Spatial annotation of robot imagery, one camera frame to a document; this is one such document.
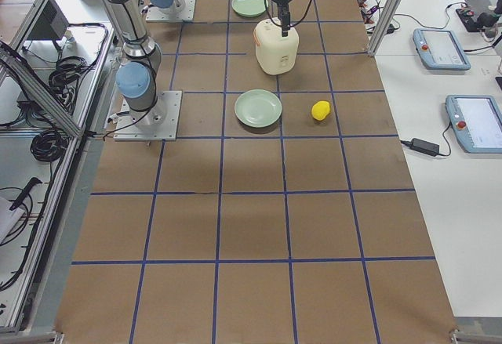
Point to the cream rice cooker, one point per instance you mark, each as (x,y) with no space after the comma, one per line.
(275,54)

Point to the green plate near arm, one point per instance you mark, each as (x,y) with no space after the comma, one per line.
(249,8)
(258,108)

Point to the yellow bell pepper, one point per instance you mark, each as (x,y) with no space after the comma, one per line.
(321,110)

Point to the upper teach pendant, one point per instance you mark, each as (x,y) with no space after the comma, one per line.
(440,50)

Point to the teach pendant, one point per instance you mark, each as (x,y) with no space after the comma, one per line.
(476,122)
(440,50)

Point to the black power adapter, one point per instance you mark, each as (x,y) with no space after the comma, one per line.
(424,147)

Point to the lower teach pendant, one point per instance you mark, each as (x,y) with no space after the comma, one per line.
(476,122)

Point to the aluminium frame post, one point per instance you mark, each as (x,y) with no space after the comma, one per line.
(382,25)

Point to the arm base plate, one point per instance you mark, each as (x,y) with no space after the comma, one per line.
(160,123)
(180,11)

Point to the aluminium frame left rail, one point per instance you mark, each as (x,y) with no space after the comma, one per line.
(33,86)

